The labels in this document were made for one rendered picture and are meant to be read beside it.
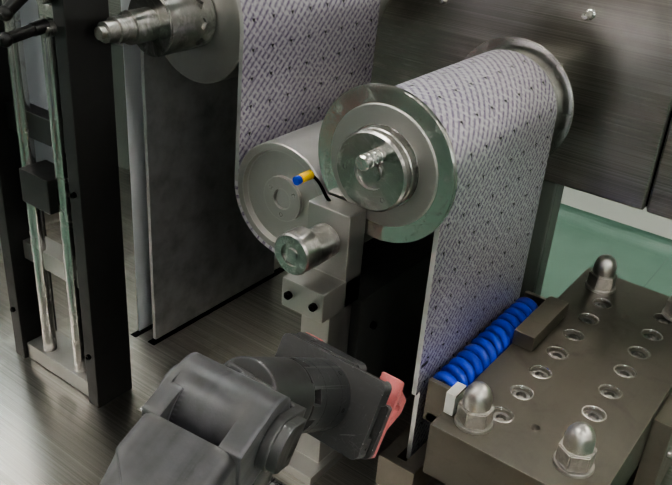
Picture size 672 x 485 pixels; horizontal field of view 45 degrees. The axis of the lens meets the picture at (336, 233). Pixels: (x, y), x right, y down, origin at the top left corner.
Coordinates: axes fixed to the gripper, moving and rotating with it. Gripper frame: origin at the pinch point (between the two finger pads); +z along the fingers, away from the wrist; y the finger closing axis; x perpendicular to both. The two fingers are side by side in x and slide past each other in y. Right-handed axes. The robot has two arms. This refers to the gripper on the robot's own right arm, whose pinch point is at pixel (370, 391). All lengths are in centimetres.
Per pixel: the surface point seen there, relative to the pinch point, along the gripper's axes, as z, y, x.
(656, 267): 277, -27, 34
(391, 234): 1.1, -4.3, 13.6
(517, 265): 24.7, 0.2, 15.2
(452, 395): 6.9, 4.8, 1.7
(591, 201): 286, -63, 52
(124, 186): 41, -78, 2
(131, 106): 0.9, -41.3, 15.9
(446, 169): -2.9, 0.2, 20.6
